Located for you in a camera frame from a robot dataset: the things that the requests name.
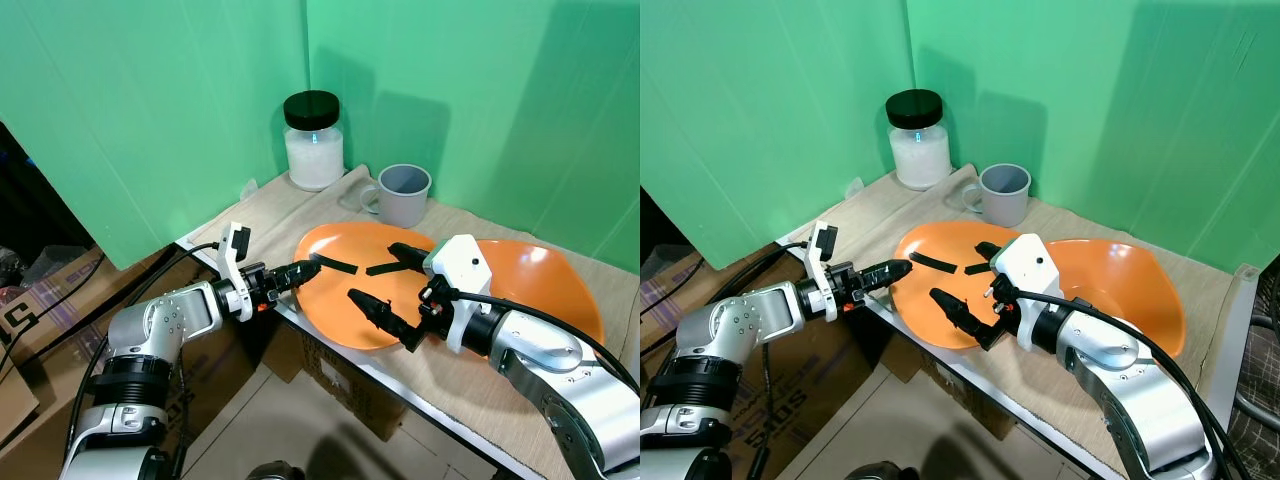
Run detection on grey mug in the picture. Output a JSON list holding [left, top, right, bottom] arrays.
[[962, 163, 1032, 228], [359, 164, 433, 228]]

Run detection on plain brown cardboard box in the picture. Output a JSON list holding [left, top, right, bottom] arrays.
[[880, 335, 1001, 442], [300, 335, 406, 442]]

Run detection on white-filled jar with black lid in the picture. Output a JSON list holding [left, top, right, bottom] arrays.
[[886, 89, 952, 191], [283, 90, 346, 192]]

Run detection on green backdrop panel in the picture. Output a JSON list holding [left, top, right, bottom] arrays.
[[640, 0, 911, 271], [305, 0, 641, 276], [905, 0, 1280, 276], [0, 0, 311, 271]]

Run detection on cardboard box with purple print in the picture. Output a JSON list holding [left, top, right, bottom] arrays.
[[640, 250, 703, 333], [0, 248, 111, 443]]

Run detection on dark patterned chair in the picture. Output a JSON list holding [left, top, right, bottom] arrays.
[[1225, 298, 1280, 480]]

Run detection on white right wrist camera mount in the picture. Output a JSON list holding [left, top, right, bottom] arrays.
[[423, 234, 494, 353], [988, 232, 1061, 353]]

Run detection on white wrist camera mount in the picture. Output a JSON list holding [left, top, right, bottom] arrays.
[[988, 232, 1061, 353], [216, 222, 255, 323], [423, 234, 494, 353], [805, 220, 841, 323]]

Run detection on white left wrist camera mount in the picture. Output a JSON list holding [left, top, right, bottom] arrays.
[[805, 220, 841, 323], [216, 222, 255, 323]]

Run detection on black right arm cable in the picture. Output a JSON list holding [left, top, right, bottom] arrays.
[[1012, 288, 1236, 479], [445, 290, 641, 393]]

